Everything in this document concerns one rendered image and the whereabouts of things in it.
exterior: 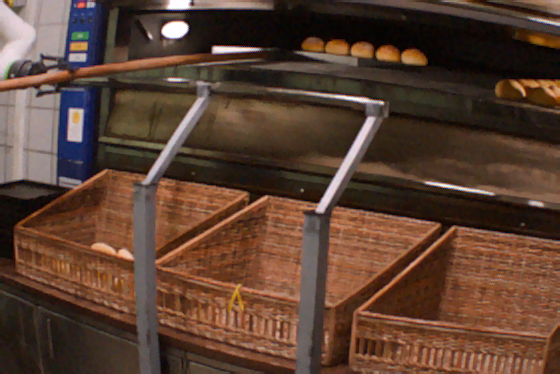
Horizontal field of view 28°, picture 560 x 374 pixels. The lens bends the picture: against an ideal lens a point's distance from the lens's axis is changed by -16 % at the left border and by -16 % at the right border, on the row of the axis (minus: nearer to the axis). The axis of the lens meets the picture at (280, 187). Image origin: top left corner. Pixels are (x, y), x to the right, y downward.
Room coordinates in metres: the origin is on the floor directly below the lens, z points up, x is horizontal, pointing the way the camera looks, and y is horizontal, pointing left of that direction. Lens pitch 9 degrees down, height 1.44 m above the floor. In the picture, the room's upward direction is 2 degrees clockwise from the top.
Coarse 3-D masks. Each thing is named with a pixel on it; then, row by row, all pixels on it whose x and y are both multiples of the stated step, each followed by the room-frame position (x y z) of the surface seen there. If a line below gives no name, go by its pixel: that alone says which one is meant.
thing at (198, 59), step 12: (144, 60) 3.46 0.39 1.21; (156, 60) 3.50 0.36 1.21; (168, 60) 3.54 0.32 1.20; (180, 60) 3.59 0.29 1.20; (192, 60) 3.63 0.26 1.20; (204, 60) 3.68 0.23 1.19; (216, 60) 3.73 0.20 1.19; (228, 60) 3.78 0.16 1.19; (60, 72) 3.16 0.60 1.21; (72, 72) 3.19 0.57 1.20; (84, 72) 3.23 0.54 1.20; (96, 72) 3.28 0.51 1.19; (108, 72) 3.32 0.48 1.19; (120, 72) 3.37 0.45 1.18; (0, 84) 2.93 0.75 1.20; (12, 84) 2.97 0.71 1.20; (24, 84) 3.02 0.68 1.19; (36, 84) 3.06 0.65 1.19
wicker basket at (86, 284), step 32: (96, 192) 3.74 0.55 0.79; (128, 192) 3.70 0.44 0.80; (160, 192) 3.63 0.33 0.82; (192, 192) 3.57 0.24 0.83; (224, 192) 3.51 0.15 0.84; (32, 224) 3.47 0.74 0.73; (64, 224) 3.60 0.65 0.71; (96, 224) 3.74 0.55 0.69; (128, 224) 3.67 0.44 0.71; (160, 224) 3.60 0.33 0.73; (192, 224) 3.54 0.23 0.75; (32, 256) 3.35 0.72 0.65; (64, 256) 3.26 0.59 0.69; (96, 256) 3.18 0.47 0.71; (160, 256) 3.17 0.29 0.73; (64, 288) 3.26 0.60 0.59; (96, 288) 3.18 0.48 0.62
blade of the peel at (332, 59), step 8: (216, 48) 4.17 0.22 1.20; (224, 48) 4.15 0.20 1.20; (232, 48) 4.13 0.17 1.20; (240, 48) 4.11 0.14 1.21; (288, 56) 4.01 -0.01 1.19; (296, 56) 3.99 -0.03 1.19; (304, 56) 3.97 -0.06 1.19; (312, 56) 3.96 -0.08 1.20; (320, 56) 3.94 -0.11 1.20; (328, 56) 3.92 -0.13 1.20; (336, 56) 3.91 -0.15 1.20; (344, 56) 3.89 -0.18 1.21; (344, 64) 3.89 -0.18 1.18; (352, 64) 3.88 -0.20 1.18; (360, 64) 3.88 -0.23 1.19; (368, 64) 3.92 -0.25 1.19; (376, 64) 3.96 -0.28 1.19; (384, 64) 4.00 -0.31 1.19; (392, 64) 4.05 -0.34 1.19; (400, 64) 4.09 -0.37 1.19; (408, 64) 4.14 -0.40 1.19
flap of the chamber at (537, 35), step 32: (96, 0) 3.70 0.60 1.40; (128, 0) 3.63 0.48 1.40; (160, 0) 3.58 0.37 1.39; (192, 0) 3.53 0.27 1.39; (224, 0) 3.46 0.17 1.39; (256, 0) 3.39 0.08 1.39; (288, 0) 3.30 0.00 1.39; (320, 0) 3.21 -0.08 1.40; (352, 0) 3.15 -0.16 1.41; (384, 0) 3.09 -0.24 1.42; (480, 32) 3.11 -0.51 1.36; (512, 32) 2.94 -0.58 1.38; (544, 32) 2.80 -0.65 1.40
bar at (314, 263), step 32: (256, 96) 3.03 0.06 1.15; (288, 96) 2.97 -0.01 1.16; (320, 96) 2.92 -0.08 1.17; (352, 96) 2.89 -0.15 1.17; (160, 160) 3.00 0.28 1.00; (352, 160) 2.75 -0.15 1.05; (320, 224) 2.65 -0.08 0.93; (320, 256) 2.65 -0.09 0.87; (320, 288) 2.66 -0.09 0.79; (320, 320) 2.67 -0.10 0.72; (320, 352) 2.67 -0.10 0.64
